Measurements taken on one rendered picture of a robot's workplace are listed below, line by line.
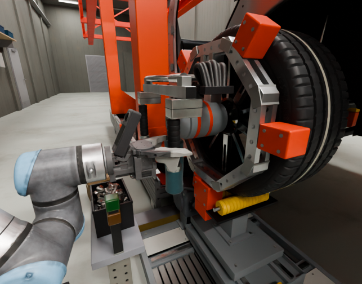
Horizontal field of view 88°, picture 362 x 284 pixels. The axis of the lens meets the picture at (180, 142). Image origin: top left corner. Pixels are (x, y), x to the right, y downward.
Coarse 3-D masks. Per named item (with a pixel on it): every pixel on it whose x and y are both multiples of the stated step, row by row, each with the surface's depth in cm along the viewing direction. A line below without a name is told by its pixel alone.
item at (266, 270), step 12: (192, 228) 113; (192, 240) 108; (204, 252) 95; (204, 264) 97; (216, 264) 91; (276, 264) 88; (288, 264) 91; (216, 276) 87; (228, 276) 86; (252, 276) 86; (264, 276) 86; (276, 276) 86; (288, 276) 83; (300, 276) 83
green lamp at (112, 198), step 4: (104, 196) 57; (108, 196) 57; (112, 196) 57; (116, 196) 57; (108, 200) 55; (112, 200) 55; (116, 200) 56; (108, 204) 55; (112, 204) 56; (116, 204) 56; (108, 208) 55; (112, 208) 56; (116, 208) 56
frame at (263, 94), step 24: (216, 48) 62; (192, 72) 82; (240, 72) 54; (264, 72) 53; (264, 96) 48; (264, 120) 50; (192, 144) 97; (192, 168) 90; (240, 168) 59; (264, 168) 56
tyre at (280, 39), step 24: (240, 24) 64; (288, 48) 51; (312, 48) 57; (288, 72) 49; (312, 72) 51; (336, 72) 56; (288, 96) 50; (312, 96) 49; (336, 96) 53; (288, 120) 51; (312, 120) 50; (336, 120) 54; (312, 144) 53; (336, 144) 58; (288, 168) 54; (312, 168) 61; (240, 192) 73; (264, 192) 64
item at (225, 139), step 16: (224, 96) 80; (240, 96) 70; (240, 112) 71; (240, 128) 72; (208, 144) 99; (224, 144) 82; (240, 144) 74; (208, 160) 92; (224, 160) 84; (240, 160) 94
